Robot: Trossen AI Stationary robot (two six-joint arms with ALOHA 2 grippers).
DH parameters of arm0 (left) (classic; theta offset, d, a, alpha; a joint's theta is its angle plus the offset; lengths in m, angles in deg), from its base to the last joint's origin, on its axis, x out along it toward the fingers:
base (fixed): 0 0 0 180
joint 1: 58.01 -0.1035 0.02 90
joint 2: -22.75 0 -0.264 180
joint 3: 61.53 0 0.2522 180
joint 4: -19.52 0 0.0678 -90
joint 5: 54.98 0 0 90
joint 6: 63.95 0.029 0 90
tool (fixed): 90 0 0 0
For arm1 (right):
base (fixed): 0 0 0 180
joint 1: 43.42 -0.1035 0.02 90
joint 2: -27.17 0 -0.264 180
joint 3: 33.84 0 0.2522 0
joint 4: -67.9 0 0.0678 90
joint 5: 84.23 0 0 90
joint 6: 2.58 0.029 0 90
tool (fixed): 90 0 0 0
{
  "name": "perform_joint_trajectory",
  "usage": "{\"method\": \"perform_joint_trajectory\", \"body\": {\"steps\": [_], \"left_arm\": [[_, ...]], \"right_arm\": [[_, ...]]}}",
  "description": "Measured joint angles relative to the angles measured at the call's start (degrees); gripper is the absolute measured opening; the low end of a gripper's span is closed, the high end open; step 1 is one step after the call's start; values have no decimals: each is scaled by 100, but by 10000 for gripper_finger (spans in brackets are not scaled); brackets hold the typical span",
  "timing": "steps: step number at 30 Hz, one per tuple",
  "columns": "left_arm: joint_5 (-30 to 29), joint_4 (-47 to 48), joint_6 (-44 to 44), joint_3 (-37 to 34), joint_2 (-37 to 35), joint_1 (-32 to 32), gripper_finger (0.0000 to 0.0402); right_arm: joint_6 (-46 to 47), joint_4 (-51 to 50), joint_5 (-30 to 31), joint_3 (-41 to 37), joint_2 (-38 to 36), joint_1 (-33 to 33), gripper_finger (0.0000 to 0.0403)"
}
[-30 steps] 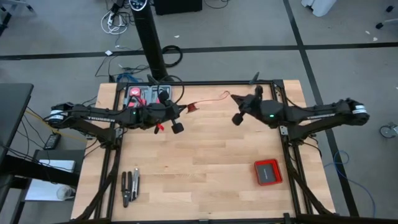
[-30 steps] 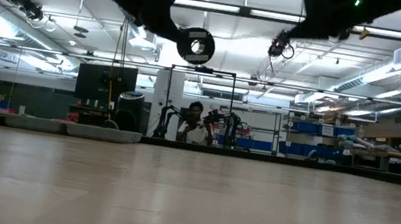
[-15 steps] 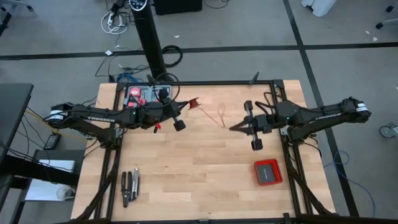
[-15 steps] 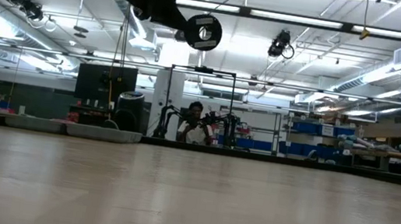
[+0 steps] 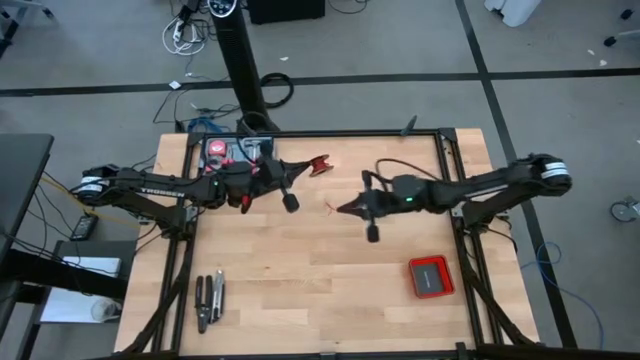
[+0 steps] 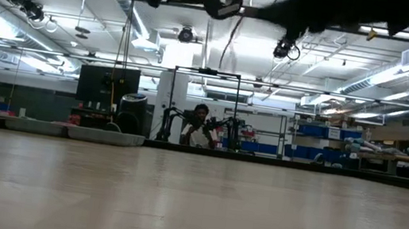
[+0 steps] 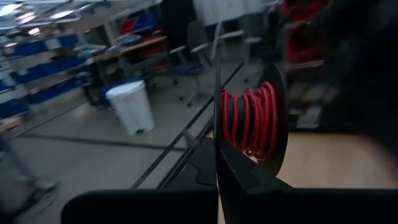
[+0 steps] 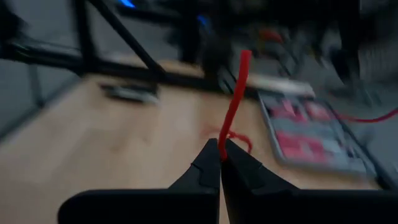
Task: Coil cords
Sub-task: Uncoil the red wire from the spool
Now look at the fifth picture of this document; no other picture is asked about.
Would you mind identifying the yellow cable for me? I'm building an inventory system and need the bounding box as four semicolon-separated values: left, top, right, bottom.
39;172;142;229

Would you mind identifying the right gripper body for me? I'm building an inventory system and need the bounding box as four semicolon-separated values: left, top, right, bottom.
360;169;436;244

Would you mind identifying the grey caster wheel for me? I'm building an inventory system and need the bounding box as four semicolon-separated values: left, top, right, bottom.
609;196;640;224

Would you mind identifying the blue floor cable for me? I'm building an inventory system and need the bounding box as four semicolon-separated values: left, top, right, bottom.
186;115;227;134
518;241;606;351

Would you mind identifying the black aluminium table frame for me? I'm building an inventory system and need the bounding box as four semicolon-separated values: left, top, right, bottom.
117;115;640;360

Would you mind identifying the black power adapter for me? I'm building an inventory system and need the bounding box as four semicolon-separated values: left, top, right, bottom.
69;213;100;242

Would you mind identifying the clear plastic cup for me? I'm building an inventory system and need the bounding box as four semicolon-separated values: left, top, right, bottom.
89;297;124;323

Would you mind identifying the grey tool kit case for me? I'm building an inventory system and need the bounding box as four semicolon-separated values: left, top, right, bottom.
198;135;276;176

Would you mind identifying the black tower fan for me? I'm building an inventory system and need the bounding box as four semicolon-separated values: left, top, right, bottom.
206;0;282;135

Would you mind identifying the black coiled floor cable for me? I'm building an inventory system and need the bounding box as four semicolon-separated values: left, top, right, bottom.
259;71;296;109

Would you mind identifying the red tray with dark base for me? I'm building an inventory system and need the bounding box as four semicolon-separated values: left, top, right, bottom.
407;254;457;300

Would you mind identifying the white plastic object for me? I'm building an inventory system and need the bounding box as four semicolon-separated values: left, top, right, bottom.
483;0;543;28

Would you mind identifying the white power strip with cables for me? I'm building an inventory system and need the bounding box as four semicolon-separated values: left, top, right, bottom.
161;14;208;57

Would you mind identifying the white flat device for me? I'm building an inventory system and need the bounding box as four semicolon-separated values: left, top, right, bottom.
61;255;124;279

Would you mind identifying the black desk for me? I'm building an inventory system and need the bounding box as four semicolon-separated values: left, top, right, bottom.
0;132;130;360

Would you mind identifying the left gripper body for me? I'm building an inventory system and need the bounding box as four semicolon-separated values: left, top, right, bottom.
224;148;301;215

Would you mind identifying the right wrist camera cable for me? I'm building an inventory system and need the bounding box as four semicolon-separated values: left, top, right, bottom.
374;157;442;182

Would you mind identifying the black wire spool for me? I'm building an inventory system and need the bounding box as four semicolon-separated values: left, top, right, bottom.
308;153;335;179

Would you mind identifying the white sheet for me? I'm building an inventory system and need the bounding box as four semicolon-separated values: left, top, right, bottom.
38;287;124;325

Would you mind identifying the black wire stripper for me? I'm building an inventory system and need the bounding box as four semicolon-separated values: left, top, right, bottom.
193;274;214;335

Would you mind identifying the black box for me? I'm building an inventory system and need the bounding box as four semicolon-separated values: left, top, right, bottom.
247;0;327;26

